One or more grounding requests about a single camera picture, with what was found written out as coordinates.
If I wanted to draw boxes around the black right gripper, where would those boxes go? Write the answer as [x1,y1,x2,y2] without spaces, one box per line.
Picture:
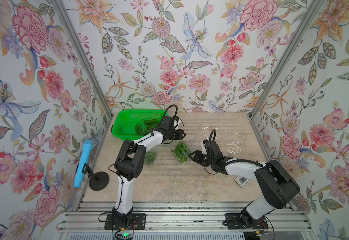
[187,150,215,167]

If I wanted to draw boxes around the green peppers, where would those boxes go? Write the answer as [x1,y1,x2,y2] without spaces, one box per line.
[135,119,160,136]

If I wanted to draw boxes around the clear clamshell container front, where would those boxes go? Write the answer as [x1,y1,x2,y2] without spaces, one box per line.
[172,142,190,164]

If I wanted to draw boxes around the clear clamshell container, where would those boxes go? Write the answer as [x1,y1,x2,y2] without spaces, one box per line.
[189,126,247,155]
[172,142,190,164]
[144,151,157,166]

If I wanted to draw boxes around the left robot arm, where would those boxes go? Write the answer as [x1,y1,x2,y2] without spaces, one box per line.
[112,115,185,228]

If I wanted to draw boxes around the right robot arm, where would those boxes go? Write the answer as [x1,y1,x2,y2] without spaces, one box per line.
[189,140,300,229]

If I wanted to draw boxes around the green plastic basket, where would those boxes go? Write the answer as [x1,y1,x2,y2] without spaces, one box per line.
[112,109,165,141]

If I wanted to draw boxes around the small card box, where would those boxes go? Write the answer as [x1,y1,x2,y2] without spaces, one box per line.
[234,176,251,188]

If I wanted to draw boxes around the blue microphone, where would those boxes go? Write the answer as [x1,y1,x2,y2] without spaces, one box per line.
[74,140,94,188]

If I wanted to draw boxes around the black microphone stand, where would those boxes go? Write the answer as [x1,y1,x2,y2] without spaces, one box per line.
[82,164,110,192]

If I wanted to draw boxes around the aluminium corner profile left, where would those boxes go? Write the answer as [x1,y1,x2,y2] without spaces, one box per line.
[52,0,113,119]

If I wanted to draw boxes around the aluminium corner profile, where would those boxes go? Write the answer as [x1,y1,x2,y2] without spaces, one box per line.
[247,1,321,121]
[52,0,113,119]

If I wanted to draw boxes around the aluminium corner profile right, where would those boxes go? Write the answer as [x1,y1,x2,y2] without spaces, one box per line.
[247,1,321,121]

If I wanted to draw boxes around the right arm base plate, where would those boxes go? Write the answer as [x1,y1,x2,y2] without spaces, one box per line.
[222,213,268,231]

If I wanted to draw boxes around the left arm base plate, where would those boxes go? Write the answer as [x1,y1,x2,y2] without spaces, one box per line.
[104,212,147,231]

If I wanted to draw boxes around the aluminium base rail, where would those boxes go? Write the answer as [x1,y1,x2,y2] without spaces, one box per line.
[57,202,312,233]

